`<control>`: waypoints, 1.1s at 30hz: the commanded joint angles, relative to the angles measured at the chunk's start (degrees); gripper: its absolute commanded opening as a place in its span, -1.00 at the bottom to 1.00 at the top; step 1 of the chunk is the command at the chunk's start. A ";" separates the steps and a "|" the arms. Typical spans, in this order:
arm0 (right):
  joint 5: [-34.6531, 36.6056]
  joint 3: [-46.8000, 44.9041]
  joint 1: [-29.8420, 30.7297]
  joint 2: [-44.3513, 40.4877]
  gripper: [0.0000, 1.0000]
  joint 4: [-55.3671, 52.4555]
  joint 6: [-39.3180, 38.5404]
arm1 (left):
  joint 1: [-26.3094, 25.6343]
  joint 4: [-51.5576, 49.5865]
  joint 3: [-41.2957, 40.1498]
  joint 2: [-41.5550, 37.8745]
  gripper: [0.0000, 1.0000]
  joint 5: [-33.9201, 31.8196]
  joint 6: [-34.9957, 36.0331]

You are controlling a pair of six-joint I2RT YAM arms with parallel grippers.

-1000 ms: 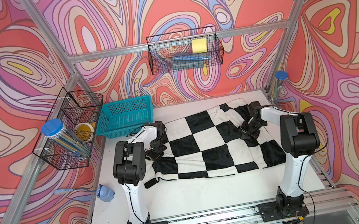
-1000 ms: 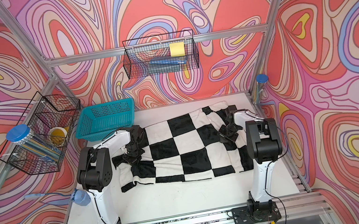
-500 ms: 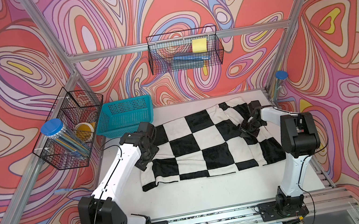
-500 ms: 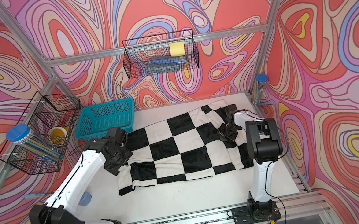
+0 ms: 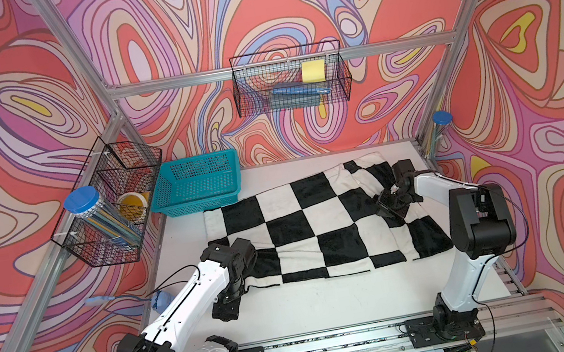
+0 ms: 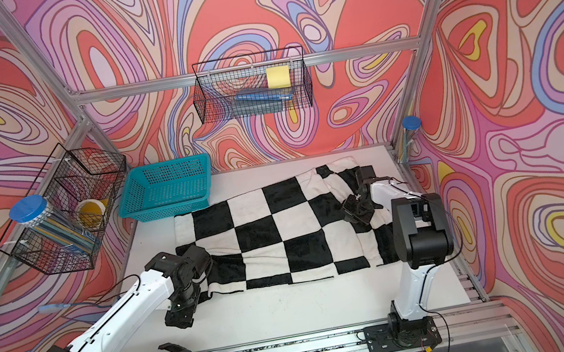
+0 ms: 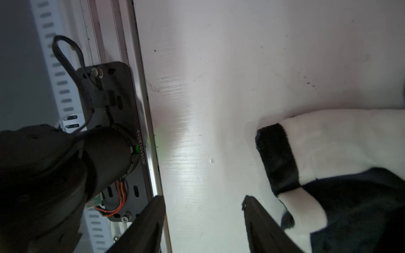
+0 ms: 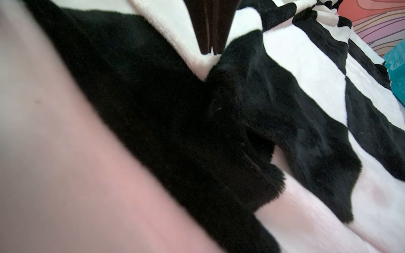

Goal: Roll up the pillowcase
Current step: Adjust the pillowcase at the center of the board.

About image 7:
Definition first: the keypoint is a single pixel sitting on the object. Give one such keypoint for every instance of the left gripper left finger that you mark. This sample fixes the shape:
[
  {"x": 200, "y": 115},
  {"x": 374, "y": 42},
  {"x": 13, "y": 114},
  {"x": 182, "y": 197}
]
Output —
[{"x": 144, "y": 235}]

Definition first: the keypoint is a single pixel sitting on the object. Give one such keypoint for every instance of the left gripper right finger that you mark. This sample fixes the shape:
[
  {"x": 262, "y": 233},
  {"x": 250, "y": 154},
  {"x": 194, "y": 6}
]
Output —
[{"x": 263, "y": 233}]

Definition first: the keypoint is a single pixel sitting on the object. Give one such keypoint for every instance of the black white checkered pillowcase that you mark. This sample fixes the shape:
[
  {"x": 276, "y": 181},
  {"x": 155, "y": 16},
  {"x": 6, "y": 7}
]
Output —
[{"x": 340, "y": 174}]

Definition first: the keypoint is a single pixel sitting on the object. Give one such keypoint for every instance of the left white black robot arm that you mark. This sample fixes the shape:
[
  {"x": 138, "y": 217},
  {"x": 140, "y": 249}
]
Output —
[{"x": 47, "y": 177}]

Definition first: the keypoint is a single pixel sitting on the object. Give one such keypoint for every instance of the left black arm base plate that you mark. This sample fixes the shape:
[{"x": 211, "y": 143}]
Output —
[{"x": 113, "y": 143}]

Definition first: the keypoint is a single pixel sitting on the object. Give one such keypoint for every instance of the aluminium front rail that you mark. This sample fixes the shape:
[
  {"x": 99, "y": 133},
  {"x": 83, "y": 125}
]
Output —
[{"x": 107, "y": 32}]

